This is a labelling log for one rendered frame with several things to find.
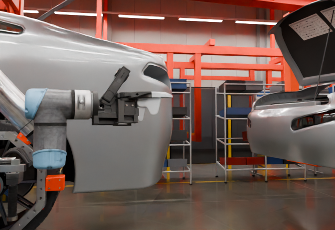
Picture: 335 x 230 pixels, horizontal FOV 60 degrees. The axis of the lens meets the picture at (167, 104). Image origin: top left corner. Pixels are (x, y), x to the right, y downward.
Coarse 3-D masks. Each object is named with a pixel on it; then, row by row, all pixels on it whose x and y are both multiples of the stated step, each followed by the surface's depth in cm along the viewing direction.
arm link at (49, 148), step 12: (36, 132) 68; (48, 132) 68; (60, 132) 69; (36, 144) 68; (48, 144) 67; (60, 144) 69; (36, 156) 68; (48, 156) 67; (60, 156) 69; (36, 168) 68; (48, 168) 68
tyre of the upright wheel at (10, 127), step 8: (0, 120) 155; (0, 128) 152; (8, 128) 153; (16, 128) 154; (32, 144) 155; (48, 192) 156; (56, 192) 157; (48, 200) 155; (48, 208) 155; (40, 216) 154; (32, 224) 153
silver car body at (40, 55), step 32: (0, 32) 171; (32, 32) 175; (64, 32) 182; (0, 64) 166; (32, 64) 170; (64, 64) 175; (96, 64) 180; (128, 64) 184; (160, 64) 195; (96, 128) 177; (128, 128) 182; (160, 128) 190; (96, 160) 176; (128, 160) 181; (160, 160) 193
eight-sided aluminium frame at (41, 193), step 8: (0, 136) 144; (8, 136) 145; (16, 136) 146; (16, 144) 146; (24, 144) 147; (32, 152) 147; (32, 160) 147; (40, 176) 148; (40, 184) 147; (40, 192) 147; (40, 200) 147; (32, 208) 146; (40, 208) 146; (24, 216) 145; (32, 216) 146; (16, 224) 144; (24, 224) 145
